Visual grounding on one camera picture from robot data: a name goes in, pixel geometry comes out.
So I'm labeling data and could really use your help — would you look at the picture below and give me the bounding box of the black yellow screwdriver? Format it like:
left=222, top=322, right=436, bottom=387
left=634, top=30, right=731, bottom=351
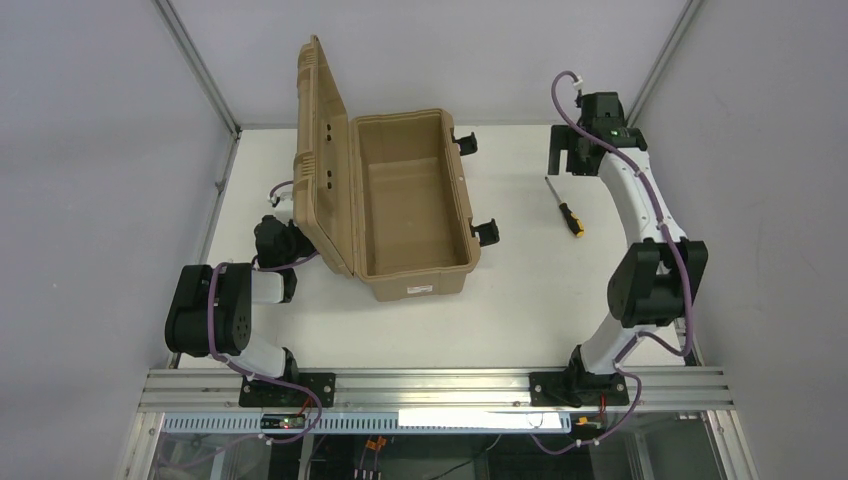
left=544, top=176, right=585, bottom=238

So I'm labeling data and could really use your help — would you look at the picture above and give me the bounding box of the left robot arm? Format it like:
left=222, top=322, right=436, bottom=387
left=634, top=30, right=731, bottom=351
left=164, top=215, right=317, bottom=384

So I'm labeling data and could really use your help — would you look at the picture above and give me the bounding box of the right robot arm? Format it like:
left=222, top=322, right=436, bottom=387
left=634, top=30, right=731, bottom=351
left=541, top=92, right=708, bottom=406

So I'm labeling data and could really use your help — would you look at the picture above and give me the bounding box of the tan plastic toolbox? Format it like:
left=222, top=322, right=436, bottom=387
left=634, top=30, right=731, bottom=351
left=292, top=36, right=482, bottom=302

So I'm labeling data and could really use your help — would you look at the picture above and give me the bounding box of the black toolbox latch near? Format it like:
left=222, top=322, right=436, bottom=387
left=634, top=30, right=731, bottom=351
left=470, top=218, right=501, bottom=247

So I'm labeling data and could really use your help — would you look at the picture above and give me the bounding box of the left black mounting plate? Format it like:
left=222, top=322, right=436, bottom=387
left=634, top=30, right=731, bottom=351
left=238, top=373, right=337, bottom=408

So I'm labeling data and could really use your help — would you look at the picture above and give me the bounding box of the black mounting plate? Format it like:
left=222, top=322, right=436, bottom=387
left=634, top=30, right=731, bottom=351
left=238, top=373, right=337, bottom=408
left=528, top=371, right=630, bottom=408

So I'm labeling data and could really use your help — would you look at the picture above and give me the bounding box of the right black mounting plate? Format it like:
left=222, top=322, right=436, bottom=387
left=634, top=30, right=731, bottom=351
left=528, top=371, right=630, bottom=408

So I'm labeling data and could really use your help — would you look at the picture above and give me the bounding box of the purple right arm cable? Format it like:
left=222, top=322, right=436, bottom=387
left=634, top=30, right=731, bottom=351
left=528, top=70, right=696, bottom=457

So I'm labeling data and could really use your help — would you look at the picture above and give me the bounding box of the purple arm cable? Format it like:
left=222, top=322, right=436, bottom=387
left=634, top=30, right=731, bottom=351
left=528, top=70, right=696, bottom=457
left=155, top=180, right=325, bottom=468

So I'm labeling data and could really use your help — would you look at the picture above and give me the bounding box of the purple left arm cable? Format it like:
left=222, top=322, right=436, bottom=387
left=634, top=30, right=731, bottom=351
left=155, top=180, right=325, bottom=468

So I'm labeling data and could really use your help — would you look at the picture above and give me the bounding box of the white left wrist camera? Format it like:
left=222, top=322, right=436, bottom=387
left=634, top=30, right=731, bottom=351
left=273, top=197, right=294, bottom=224

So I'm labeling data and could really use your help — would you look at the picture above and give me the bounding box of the white slotted cable duct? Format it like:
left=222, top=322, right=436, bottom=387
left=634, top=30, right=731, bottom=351
left=162, top=409, right=572, bottom=435

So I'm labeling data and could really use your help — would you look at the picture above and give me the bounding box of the aluminium frame rail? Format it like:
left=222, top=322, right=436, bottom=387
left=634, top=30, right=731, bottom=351
left=138, top=366, right=735, bottom=413

